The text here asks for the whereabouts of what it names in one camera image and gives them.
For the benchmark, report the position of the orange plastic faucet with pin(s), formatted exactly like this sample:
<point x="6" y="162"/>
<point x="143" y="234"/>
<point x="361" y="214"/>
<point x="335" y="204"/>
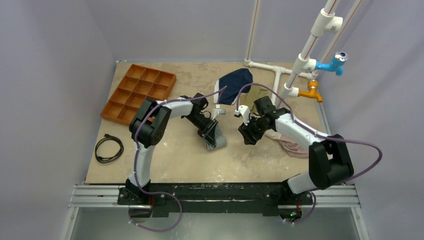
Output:
<point x="312" y="92"/>

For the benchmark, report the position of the blue plastic faucet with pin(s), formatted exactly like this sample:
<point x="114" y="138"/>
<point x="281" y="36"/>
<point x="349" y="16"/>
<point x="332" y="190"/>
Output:
<point x="336" y="64"/>

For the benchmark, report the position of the pink underwear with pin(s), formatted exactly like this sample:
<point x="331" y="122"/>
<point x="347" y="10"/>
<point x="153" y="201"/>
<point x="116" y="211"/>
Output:
<point x="293" y="149"/>

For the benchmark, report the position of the aluminium rail frame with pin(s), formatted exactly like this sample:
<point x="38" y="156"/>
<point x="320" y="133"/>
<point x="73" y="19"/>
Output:
<point x="101" y="195"/>

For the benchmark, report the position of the grey striped underwear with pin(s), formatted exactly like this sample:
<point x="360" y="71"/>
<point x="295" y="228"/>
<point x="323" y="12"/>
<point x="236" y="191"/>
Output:
<point x="220" y="140"/>

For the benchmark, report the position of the navy blue underwear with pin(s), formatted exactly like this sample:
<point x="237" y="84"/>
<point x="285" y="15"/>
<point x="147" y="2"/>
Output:
<point x="233" y="81"/>

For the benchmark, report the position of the white PVC pipe frame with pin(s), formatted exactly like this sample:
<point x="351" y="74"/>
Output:
<point x="312" y="36"/>

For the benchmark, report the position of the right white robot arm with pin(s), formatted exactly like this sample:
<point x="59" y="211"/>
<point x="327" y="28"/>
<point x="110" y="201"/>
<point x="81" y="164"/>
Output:
<point x="329" y="161"/>

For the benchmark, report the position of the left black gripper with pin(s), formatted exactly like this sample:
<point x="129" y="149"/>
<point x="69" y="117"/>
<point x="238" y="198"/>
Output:
<point x="207" y="132"/>

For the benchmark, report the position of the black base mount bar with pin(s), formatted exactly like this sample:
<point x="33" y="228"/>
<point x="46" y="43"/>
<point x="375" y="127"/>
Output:
<point x="266" y="198"/>

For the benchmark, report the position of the olive green underwear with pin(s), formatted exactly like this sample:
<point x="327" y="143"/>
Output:
<point x="256" y="92"/>

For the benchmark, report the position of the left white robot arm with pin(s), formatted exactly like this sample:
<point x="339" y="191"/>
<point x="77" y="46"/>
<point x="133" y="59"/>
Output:
<point x="148" y="128"/>

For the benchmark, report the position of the orange compartment tray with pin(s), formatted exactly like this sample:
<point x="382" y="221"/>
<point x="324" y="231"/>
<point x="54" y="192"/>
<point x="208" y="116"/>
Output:
<point x="138" y="83"/>

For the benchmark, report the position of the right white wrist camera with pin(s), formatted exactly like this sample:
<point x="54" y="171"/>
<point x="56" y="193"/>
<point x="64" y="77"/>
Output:
<point x="243" y="111"/>

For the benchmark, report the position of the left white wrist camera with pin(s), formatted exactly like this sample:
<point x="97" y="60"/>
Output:
<point x="217" y="111"/>

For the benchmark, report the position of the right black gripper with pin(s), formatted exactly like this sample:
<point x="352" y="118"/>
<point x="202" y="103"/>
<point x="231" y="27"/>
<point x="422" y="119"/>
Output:
<point x="247" y="133"/>

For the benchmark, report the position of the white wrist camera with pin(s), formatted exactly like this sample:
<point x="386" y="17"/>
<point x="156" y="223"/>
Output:
<point x="243" y="111"/>
<point x="217" y="111"/>

